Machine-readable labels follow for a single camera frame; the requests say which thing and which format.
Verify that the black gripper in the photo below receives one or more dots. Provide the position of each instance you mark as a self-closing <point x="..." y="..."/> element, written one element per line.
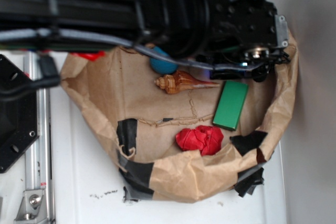
<point x="249" y="38"/>

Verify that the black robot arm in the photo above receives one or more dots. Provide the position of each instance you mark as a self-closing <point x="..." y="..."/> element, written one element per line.
<point x="180" y="29"/>

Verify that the green rectangular box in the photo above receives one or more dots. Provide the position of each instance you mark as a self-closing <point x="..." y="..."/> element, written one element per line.
<point x="230" y="105"/>

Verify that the brown spiral seashell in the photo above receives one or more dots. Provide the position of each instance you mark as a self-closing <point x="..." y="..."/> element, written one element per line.
<point x="180" y="81"/>

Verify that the blue textured ball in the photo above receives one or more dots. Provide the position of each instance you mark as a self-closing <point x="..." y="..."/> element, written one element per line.
<point x="163" y="67"/>

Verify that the red crumpled paper ball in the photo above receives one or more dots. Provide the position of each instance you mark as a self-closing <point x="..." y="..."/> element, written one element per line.
<point x="206" y="139"/>

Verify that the brown paper bag bin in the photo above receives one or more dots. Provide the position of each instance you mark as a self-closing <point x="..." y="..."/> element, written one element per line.
<point x="136" y="123"/>

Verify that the aluminium extrusion rail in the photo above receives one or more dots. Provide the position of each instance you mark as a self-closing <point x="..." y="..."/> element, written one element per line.
<point x="38" y="156"/>

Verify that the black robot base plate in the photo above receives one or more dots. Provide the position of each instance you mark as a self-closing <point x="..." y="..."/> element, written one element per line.
<point x="19" y="126"/>

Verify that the metal corner bracket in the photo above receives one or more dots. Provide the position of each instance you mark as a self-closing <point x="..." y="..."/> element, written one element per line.
<point x="33" y="207"/>

